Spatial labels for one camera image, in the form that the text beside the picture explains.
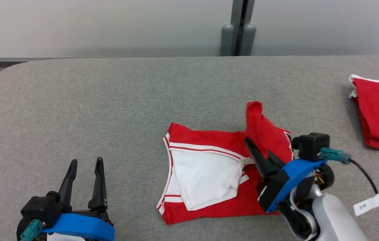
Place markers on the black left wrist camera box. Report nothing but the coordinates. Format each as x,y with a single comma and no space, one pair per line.
40,207

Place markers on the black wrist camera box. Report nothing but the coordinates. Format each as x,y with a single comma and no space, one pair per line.
40,207
311,146

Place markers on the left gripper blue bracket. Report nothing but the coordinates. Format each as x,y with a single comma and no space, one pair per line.
82,227

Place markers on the grey cylinder post foot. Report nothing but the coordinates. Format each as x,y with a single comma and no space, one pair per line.
248,39
227,40

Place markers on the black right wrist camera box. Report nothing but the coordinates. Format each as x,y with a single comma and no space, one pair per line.
311,146

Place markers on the grey fabric upholstered platform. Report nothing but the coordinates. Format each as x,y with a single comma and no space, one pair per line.
109,117

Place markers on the grey partition post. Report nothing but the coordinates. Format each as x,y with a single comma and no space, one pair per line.
242,20

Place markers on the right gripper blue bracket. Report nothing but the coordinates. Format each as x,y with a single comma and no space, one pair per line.
286,180

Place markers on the red white numbered jersey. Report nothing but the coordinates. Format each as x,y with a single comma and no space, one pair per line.
209,174

